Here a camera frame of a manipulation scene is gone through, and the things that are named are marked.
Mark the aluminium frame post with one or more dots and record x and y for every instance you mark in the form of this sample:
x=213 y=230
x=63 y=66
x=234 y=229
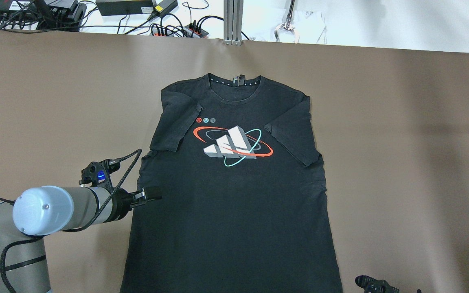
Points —
x=233 y=14

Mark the red black power strip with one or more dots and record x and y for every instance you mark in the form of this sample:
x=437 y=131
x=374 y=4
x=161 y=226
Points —
x=195 y=31

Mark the black power adapter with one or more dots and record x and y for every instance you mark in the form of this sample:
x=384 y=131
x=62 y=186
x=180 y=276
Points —
x=125 y=7

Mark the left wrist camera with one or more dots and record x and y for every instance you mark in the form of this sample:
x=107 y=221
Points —
x=97 y=174

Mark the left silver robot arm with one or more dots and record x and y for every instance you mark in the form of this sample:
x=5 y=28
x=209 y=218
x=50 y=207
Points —
x=42 y=211

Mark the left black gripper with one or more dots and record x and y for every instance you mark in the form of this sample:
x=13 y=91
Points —
x=123 y=205

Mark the black printed t-shirt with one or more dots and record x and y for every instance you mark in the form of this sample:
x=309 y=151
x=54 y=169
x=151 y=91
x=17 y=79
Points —
x=243 y=205

